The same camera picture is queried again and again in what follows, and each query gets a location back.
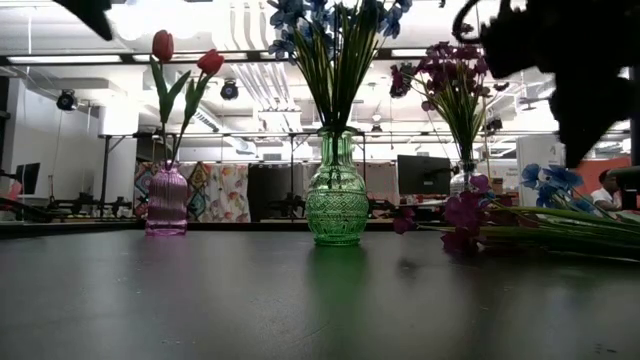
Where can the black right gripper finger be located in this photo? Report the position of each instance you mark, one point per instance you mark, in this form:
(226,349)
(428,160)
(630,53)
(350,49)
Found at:
(587,120)

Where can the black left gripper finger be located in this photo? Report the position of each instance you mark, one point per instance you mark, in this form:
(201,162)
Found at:
(95,15)

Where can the red artificial tulip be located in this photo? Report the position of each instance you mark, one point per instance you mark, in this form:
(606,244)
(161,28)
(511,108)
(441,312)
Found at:
(163,46)
(210,62)

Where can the green patterned glass vase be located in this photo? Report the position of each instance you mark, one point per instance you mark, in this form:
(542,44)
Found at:
(336,210)

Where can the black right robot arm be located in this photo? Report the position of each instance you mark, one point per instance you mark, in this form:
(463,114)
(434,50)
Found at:
(627,180)

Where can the clear glass vase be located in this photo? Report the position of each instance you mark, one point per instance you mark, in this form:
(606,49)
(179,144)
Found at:
(457,186)

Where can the pink ribbed glass vase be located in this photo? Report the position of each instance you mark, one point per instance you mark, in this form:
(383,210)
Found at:
(166,205)

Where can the long fluorescent ceiling light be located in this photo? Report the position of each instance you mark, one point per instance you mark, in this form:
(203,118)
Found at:
(65,59)

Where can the orange partition panel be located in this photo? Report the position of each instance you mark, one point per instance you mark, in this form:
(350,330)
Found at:
(590,175)

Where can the white cabinet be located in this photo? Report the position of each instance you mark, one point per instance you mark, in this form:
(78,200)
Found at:
(532,150)

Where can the person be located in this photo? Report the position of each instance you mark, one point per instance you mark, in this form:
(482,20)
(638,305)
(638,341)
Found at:
(606,196)

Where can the black ceiling spotlight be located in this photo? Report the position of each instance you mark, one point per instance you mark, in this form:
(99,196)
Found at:
(66,100)
(229,90)

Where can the black metal rack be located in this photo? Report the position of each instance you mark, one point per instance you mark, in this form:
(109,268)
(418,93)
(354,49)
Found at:
(105,170)

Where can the black computer monitor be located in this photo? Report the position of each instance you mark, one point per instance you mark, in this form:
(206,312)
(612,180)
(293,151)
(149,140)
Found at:
(424,175)

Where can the small black monitor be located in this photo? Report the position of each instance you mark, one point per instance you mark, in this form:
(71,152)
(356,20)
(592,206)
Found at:
(29,177)

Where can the colourful geometric patterned cloth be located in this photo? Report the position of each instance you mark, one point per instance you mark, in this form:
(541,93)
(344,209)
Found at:
(197,185)

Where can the black partition panel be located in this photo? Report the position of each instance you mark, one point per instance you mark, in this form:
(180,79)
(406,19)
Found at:
(270,185)

